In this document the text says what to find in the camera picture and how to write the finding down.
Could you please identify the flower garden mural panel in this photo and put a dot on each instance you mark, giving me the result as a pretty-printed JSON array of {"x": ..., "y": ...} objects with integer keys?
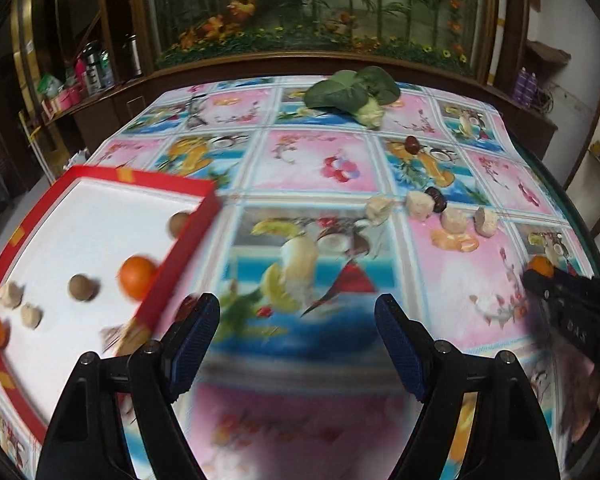
[{"x": 439, "y": 33}]

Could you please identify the dark red jujube pair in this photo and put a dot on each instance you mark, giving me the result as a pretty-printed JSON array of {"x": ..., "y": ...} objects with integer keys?
[{"x": 440, "y": 202}]

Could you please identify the colourful fruit print tablecloth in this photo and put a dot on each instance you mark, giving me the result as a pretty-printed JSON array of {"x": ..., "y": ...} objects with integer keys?
[{"x": 297, "y": 383}]

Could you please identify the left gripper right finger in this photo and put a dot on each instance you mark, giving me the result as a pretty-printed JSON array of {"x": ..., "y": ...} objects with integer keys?
[{"x": 407, "y": 343}]

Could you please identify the purple bottles on shelf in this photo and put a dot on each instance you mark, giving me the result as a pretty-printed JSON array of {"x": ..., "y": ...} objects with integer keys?
[{"x": 525, "y": 88}]

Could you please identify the green leafy vegetable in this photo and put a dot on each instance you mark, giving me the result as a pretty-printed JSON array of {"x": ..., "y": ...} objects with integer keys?
[{"x": 362, "y": 94}]

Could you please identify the red rimmed white tray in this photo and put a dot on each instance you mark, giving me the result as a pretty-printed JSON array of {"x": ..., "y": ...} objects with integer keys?
[{"x": 92, "y": 267}]

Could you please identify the beige food chunk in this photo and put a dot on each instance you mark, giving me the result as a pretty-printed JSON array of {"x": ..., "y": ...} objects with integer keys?
[
  {"x": 486, "y": 222},
  {"x": 11, "y": 295},
  {"x": 378, "y": 209},
  {"x": 454, "y": 220},
  {"x": 419, "y": 205},
  {"x": 31, "y": 316}
]

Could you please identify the person right hand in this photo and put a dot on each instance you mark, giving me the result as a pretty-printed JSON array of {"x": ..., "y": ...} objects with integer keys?
[{"x": 581, "y": 414}]

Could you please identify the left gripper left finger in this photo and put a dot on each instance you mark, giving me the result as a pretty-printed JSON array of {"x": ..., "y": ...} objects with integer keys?
[{"x": 187, "y": 340}]

